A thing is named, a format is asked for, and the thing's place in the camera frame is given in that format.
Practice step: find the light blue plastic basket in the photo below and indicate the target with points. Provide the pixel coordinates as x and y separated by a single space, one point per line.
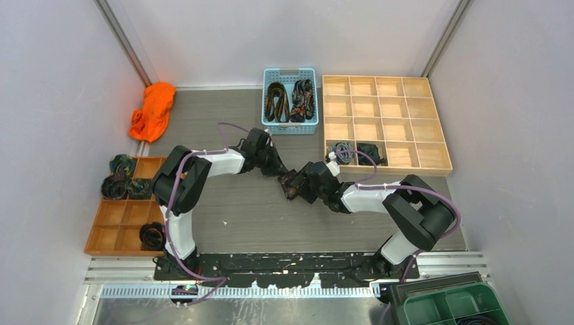
288 78

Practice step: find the black orange rolled tie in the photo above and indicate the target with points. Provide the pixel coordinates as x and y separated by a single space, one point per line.
152 236

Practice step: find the dark green rolled tie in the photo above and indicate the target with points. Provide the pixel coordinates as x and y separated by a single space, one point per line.
371 154

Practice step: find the brown paisley patterned tie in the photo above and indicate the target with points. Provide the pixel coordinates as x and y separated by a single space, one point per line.
290 191

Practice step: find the dark brown rolled tie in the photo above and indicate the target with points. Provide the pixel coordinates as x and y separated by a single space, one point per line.
114 187

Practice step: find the orange striped dark tie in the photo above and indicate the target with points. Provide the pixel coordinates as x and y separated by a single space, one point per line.
276 103

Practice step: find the green patterned rolled tie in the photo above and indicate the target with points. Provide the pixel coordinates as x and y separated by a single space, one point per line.
139 189

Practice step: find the blue yellow rolled tie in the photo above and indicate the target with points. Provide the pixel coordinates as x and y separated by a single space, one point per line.
123 163

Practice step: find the orange wooden compartment tray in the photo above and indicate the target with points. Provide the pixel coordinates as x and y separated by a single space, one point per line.
115 230

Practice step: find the light wooden compartment tray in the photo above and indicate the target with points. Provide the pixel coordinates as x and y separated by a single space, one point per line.
398 114

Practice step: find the dark framed box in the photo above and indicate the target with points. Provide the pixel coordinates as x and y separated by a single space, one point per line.
397 294

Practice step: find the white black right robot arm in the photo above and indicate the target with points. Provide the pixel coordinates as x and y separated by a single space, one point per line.
422 215

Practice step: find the grey patterned rolled tie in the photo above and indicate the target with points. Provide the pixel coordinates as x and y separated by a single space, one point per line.
341 152

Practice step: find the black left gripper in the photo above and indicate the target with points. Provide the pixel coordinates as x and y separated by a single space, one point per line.
277 167

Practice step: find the orange cloth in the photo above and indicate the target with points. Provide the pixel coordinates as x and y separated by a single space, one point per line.
151 121

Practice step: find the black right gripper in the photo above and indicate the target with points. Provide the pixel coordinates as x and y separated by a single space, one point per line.
305 190

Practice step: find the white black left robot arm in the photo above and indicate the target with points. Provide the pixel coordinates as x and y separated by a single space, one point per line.
180 181

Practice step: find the red floral dark tie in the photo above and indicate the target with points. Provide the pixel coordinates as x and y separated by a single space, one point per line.
303 102

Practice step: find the green plastic bin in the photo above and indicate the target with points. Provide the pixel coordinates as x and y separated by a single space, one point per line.
475 303

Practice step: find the perforated aluminium rail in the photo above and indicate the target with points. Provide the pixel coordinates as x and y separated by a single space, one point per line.
178 291

